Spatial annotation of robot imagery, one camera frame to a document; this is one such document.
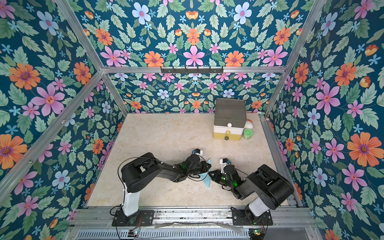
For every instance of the aluminium front frame rail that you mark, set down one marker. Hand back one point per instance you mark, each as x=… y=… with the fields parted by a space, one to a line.
x=282 y=217

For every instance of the white orange round object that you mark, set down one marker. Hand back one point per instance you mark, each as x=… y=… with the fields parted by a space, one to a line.
x=249 y=124

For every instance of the yellow white grey drawer box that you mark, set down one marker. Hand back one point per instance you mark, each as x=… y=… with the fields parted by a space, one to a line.
x=230 y=119

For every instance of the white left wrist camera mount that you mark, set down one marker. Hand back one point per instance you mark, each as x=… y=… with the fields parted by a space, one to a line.
x=198 y=152

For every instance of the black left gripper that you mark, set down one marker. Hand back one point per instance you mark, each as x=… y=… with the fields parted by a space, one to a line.
x=202 y=165

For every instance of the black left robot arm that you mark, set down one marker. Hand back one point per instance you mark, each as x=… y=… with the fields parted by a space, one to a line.
x=139 y=172

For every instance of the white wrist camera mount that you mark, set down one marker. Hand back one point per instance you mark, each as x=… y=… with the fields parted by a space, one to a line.
x=224 y=162
x=198 y=152

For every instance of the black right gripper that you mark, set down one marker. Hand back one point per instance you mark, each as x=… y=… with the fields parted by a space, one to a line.
x=218 y=174

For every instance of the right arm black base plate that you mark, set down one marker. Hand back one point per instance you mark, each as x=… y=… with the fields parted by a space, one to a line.
x=244 y=217

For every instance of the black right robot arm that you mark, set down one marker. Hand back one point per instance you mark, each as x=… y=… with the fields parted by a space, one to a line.
x=271 y=188

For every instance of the green lidded small jar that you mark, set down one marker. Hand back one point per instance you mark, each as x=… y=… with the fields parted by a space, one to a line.
x=247 y=134

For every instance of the light blue square paper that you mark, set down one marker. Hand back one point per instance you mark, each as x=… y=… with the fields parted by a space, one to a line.
x=207 y=177

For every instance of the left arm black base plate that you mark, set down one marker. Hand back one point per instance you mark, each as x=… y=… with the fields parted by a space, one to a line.
x=141 y=218

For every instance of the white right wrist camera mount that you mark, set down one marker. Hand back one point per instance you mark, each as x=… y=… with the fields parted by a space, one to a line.
x=224 y=162

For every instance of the black hook rail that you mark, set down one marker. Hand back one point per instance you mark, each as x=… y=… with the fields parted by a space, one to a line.
x=192 y=70

